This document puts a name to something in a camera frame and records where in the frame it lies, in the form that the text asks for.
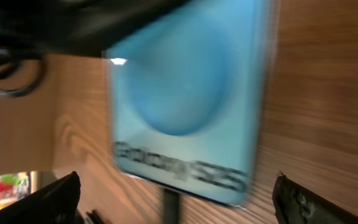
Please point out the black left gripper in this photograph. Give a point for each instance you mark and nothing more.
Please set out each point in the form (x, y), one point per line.
(83, 28)

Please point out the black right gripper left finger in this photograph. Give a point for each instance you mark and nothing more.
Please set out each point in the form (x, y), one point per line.
(55, 203)

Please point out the Galaxy smartphone with cyan screen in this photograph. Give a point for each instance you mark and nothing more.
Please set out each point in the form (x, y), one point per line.
(186, 97)

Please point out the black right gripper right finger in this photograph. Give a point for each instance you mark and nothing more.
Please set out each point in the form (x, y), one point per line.
(295, 204)

